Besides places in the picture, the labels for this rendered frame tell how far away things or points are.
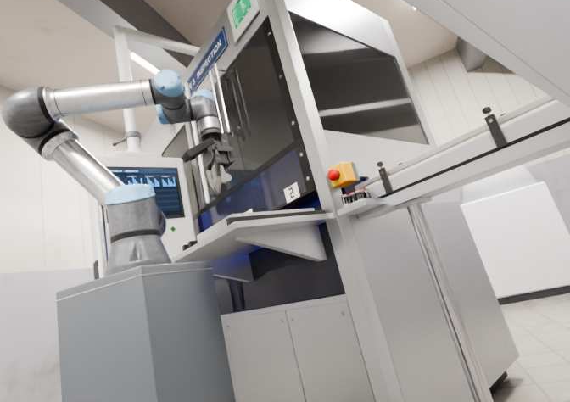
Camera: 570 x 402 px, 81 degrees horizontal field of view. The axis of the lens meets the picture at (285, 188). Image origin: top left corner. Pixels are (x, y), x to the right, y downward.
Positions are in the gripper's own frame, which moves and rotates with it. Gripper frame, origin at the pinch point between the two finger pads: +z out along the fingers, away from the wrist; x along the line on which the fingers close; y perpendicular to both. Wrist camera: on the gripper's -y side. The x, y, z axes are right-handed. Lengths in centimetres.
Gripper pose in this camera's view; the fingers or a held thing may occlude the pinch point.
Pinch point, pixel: (215, 190)
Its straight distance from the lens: 106.9
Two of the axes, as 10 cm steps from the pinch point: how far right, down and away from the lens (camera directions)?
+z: 2.3, 9.4, -2.6
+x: -6.0, 3.5, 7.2
